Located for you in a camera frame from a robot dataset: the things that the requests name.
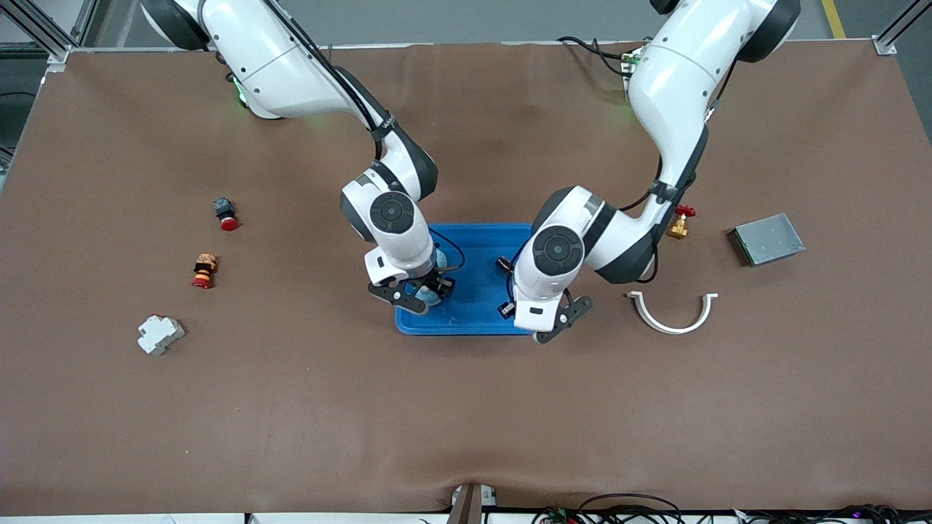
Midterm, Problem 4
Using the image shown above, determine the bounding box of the aluminium frame post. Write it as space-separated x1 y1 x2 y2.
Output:
872 0 932 57
0 0 100 70

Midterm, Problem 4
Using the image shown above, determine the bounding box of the metal table edge clamp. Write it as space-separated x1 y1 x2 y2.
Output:
446 483 499 524

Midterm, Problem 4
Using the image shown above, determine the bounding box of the red yellow stacked switch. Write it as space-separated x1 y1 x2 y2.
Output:
191 253 219 290

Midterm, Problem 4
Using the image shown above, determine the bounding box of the black arm base cable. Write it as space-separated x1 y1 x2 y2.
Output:
557 35 634 77

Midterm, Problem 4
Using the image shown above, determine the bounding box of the brass valve red handle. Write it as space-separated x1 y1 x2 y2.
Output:
666 205 697 240

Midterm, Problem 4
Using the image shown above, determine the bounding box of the black looped cable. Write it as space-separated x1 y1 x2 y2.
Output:
579 493 683 524

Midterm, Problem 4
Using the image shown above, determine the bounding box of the black cable bundle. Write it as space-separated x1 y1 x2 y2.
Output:
735 504 932 524

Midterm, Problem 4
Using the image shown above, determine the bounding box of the grey metal box module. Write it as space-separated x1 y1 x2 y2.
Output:
728 213 807 268

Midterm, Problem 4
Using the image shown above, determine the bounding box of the white circuit breaker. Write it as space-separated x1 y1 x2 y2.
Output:
138 314 186 356

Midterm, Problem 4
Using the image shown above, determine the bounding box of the blue plastic tray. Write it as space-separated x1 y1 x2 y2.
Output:
395 223 548 336

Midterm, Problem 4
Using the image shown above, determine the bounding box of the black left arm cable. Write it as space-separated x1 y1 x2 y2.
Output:
619 62 736 285

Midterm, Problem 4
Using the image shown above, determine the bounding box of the white half-ring bracket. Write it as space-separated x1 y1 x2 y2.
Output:
627 290 719 336

